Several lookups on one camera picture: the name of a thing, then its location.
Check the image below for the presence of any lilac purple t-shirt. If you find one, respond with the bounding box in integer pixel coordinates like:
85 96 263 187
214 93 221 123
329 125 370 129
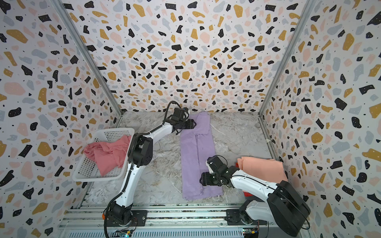
180 112 223 201

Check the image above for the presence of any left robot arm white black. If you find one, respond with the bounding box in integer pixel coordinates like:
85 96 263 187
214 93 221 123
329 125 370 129
103 107 196 231

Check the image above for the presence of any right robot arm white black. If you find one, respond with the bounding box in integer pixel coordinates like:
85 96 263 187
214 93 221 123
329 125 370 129
199 155 311 238

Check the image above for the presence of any folded salmon pink t-shirt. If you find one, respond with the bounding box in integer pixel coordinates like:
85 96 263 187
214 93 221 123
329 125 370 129
237 157 288 183

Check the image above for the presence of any white perforated vent strip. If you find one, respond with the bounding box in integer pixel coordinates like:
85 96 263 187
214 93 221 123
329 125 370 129
64 228 244 238

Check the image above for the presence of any right green circuit board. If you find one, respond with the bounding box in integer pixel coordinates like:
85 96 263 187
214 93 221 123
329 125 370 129
243 228 259 238

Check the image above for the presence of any green circuit board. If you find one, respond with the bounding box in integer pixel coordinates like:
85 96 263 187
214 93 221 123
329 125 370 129
111 229 134 238
243 228 259 238

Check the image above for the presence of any pink red t-shirt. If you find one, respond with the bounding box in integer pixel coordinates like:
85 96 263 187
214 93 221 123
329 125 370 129
84 135 131 177

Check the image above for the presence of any white plastic laundry basket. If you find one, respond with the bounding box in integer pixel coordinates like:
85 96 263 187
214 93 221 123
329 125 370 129
72 128 135 182

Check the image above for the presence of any left green circuit board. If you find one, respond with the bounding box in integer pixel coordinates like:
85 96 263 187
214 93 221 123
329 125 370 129
111 229 134 238

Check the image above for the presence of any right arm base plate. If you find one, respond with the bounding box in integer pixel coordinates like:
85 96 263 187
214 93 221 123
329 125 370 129
224 209 267 226

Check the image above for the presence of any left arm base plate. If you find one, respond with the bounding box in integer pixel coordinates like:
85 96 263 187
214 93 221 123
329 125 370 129
102 210 148 227

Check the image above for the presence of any aluminium mounting rail frame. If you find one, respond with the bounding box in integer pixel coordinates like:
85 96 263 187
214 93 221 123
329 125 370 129
56 203 312 238

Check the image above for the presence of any right corner aluminium post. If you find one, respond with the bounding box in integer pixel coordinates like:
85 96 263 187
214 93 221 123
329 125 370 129
259 0 316 118

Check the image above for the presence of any corner aluminium post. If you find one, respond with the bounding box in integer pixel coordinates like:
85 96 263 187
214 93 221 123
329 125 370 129
51 0 123 117
259 0 316 118

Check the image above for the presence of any left corner aluminium post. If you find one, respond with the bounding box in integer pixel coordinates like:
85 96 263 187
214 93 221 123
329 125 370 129
51 0 123 117

